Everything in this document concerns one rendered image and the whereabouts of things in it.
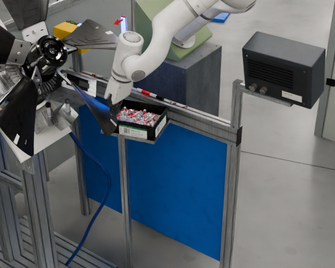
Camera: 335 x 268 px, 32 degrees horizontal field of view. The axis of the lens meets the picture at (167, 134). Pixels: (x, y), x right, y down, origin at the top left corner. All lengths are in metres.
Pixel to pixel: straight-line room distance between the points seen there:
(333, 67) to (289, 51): 1.68
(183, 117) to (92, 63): 1.17
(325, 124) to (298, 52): 1.88
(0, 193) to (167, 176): 0.73
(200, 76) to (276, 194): 0.98
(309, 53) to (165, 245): 1.39
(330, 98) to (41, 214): 2.00
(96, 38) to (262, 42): 0.63
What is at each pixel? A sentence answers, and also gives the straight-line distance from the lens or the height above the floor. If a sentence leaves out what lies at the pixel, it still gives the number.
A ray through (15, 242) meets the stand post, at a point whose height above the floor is 0.17.
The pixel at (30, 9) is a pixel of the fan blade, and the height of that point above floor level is 1.32.
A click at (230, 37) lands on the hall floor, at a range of 5.24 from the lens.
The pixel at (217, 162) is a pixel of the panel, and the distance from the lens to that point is 2.45.
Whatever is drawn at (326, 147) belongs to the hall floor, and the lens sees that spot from 3.84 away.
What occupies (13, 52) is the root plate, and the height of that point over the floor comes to 1.23.
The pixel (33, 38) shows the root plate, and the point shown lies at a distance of 2.15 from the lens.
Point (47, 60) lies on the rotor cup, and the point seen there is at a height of 1.21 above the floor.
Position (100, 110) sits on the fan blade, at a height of 1.00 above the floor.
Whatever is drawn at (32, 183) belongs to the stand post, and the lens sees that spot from 2.45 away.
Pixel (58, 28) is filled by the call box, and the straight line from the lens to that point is 2.66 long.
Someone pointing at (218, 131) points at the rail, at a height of 0.82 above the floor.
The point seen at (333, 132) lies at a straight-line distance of 3.88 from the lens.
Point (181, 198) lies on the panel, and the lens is 2.68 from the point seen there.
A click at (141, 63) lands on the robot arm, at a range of 1.91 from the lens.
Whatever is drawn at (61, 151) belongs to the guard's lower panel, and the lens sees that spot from 3.50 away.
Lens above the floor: 2.08
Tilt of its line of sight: 33 degrees down
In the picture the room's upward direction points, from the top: straight up
